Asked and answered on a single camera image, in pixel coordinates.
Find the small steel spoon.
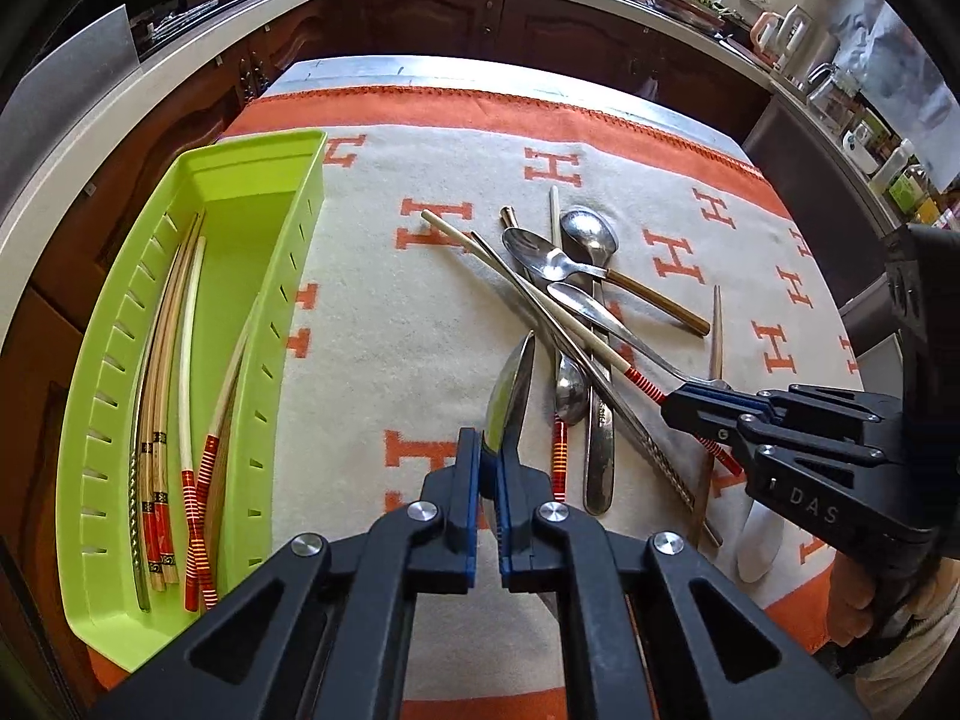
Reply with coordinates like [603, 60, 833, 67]
[500, 205, 589, 426]

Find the bamboo chopstick red gold end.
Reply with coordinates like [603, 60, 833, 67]
[140, 215, 200, 592]

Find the right hand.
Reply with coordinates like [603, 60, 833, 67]
[827, 553, 875, 647]

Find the white chopstick red striped end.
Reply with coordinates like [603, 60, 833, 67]
[418, 206, 746, 480]

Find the spoon with wooden handle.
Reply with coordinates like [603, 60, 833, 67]
[560, 206, 711, 338]

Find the stainless steel splash panel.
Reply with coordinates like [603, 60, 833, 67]
[0, 5, 140, 218]

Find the white electric kettle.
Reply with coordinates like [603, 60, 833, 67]
[750, 5, 812, 65]

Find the dark brown wooden chopstick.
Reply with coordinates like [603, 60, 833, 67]
[202, 358, 242, 567]

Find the steel fork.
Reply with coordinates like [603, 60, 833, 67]
[547, 283, 731, 390]

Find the silver metal chopstick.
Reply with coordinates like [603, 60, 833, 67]
[127, 359, 149, 611]

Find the large steel serving spoon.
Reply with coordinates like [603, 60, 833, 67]
[483, 332, 537, 457]

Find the long steel spoon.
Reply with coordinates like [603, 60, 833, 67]
[499, 226, 625, 517]

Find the green plastic utensil tray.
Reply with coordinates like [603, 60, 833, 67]
[55, 128, 325, 671]

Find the white ceramic soup spoon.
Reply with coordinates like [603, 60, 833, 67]
[736, 502, 786, 583]

